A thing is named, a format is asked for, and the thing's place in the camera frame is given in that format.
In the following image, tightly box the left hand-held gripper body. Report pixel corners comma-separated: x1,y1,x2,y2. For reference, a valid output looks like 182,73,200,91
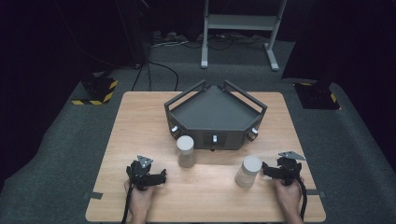
125,154,157,191

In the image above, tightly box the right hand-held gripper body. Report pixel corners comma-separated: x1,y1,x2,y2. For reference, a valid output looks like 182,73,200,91
275,150,307,187

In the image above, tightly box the white lid spice jar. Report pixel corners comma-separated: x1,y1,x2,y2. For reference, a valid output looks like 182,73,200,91
176,134,197,169
234,155,263,189

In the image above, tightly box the dark grey corner rack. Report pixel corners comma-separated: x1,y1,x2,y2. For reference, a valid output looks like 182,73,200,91
163,78,269,152

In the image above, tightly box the person's left hand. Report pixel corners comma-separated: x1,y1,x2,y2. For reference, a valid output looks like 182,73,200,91
123,178,157,217

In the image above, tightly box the person's right hand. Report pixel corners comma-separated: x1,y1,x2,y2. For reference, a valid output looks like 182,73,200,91
273,176,305,217

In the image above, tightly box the grey tape piece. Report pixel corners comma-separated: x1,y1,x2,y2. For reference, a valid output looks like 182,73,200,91
82,190,104,201
305,189,327,199

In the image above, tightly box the black yellow striped base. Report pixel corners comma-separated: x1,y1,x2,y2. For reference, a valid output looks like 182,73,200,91
71,72,120,106
292,79,342,111

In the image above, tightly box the grey metal stand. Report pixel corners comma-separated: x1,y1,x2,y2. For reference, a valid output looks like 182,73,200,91
200,0,288,72

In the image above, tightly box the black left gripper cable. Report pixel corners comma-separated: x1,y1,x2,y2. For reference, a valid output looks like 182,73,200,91
120,182,136,224

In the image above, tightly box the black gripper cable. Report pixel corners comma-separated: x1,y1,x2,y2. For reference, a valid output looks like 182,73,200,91
297,178,309,220
120,182,136,224

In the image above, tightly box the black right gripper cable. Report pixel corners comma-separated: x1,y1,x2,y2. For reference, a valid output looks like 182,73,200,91
297,178,309,220

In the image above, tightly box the black floor cable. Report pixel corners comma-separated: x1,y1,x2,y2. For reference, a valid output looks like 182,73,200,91
130,60,180,92

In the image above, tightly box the tangle of floor cables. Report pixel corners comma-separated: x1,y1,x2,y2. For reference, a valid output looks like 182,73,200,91
151,30,269,51

